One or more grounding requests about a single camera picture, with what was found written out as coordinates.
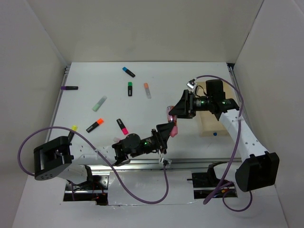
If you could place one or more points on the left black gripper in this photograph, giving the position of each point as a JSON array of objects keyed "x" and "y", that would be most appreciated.
[{"x": 164, "y": 129}]

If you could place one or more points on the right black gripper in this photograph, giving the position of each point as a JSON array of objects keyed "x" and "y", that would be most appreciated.
[{"x": 185, "y": 108}]

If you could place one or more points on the pastel orange cap highlighter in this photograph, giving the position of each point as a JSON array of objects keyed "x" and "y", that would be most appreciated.
[{"x": 147, "y": 90}]

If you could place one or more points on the pastel green highlighter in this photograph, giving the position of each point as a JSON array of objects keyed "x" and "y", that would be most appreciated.
[{"x": 99, "y": 103}]

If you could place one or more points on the pastel lilac highlighter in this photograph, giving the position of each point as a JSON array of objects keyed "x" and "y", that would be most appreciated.
[{"x": 116, "y": 140}]

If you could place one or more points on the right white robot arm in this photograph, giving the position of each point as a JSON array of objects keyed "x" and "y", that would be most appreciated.
[{"x": 259, "y": 166}]

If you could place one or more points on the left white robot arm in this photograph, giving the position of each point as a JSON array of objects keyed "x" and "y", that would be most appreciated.
[{"x": 60, "y": 158}]

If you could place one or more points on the pink cap black highlighter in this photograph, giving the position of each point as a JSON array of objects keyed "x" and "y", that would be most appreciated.
[{"x": 122, "y": 127}]

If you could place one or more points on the green cap black highlighter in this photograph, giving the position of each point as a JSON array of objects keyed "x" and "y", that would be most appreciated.
[{"x": 130, "y": 88}]

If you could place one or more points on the white front cover plate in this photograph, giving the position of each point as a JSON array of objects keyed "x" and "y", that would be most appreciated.
[{"x": 150, "y": 186}]

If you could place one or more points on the orange cap black highlighter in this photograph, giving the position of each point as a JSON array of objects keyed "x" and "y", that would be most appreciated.
[{"x": 94, "y": 125}]

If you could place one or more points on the blue cap black highlighter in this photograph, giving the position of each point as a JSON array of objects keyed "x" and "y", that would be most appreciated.
[{"x": 130, "y": 73}]

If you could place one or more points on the yellow cap black highlighter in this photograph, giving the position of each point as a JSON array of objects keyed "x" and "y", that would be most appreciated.
[{"x": 71, "y": 134}]

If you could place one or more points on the purple cap black highlighter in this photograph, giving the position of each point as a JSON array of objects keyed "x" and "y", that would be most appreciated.
[{"x": 69, "y": 88}]

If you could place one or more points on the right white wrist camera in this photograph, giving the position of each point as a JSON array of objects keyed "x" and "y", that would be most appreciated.
[{"x": 191, "y": 85}]

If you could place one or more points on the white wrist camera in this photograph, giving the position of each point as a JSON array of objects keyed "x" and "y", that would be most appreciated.
[
  {"x": 163, "y": 162},
  {"x": 191, "y": 85}
]

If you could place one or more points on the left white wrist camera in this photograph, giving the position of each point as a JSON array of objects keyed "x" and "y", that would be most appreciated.
[{"x": 163, "y": 162}]

